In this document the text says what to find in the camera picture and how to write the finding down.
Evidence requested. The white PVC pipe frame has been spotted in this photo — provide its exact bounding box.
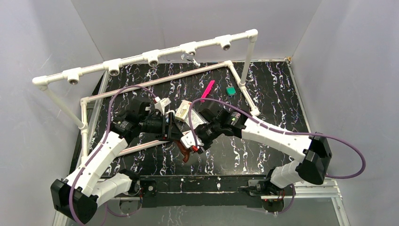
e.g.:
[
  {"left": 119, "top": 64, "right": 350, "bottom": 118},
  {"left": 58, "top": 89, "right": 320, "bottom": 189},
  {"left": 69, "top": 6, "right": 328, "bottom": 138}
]
[{"left": 32, "top": 29, "right": 260, "bottom": 160}]

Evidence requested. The brown water faucet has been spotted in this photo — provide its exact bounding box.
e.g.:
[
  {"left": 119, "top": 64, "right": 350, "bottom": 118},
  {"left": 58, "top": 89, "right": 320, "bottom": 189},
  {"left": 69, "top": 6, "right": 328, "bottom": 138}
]
[{"left": 175, "top": 141, "right": 191, "bottom": 163}]

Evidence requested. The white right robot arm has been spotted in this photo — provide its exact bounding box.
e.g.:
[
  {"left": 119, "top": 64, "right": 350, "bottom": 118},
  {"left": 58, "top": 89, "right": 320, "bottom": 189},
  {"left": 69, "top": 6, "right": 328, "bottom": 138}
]
[{"left": 180, "top": 109, "right": 332, "bottom": 196}]

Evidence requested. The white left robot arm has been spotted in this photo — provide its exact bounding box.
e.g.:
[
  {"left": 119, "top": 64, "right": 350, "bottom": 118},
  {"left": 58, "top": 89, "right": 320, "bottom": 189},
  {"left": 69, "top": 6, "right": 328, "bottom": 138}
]
[{"left": 50, "top": 102, "right": 183, "bottom": 224}]

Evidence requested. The chrome water faucet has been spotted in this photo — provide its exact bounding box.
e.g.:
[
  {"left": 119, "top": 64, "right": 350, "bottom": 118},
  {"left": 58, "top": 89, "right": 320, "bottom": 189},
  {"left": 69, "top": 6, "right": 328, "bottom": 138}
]
[{"left": 181, "top": 52, "right": 200, "bottom": 67}]

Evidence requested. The small beige cardboard box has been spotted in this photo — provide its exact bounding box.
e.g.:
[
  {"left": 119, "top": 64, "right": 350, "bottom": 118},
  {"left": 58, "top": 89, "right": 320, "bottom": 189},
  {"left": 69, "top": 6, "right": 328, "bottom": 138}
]
[{"left": 175, "top": 100, "right": 192, "bottom": 122}]

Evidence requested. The clear plastic bag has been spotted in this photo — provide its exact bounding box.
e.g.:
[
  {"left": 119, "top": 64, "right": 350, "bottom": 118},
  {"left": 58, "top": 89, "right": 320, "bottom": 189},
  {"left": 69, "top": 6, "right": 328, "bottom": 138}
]
[{"left": 191, "top": 109, "right": 207, "bottom": 129}]

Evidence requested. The pink plastic strip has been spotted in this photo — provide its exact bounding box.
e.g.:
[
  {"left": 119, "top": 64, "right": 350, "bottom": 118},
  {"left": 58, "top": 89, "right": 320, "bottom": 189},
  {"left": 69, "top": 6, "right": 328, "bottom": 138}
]
[{"left": 201, "top": 80, "right": 215, "bottom": 98}]

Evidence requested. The green square block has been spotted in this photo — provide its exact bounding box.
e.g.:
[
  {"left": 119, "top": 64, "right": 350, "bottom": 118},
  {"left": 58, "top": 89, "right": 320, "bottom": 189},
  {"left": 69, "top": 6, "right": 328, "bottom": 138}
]
[{"left": 226, "top": 86, "right": 236, "bottom": 97}]

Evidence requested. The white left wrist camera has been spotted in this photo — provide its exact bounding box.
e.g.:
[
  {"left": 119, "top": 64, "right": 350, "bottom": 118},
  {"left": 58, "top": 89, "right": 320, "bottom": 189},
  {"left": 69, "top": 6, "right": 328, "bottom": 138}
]
[{"left": 154, "top": 97, "right": 171, "bottom": 115}]

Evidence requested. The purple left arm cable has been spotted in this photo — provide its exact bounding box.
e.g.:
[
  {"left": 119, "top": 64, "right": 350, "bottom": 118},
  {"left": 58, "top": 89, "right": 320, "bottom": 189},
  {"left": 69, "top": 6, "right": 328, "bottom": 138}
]
[{"left": 68, "top": 85, "right": 160, "bottom": 226}]

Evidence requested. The aluminium table frame rail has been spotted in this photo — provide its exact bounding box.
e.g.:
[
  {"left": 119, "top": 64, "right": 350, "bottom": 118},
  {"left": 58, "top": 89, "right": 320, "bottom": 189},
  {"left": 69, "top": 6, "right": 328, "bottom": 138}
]
[{"left": 73, "top": 175, "right": 349, "bottom": 226}]

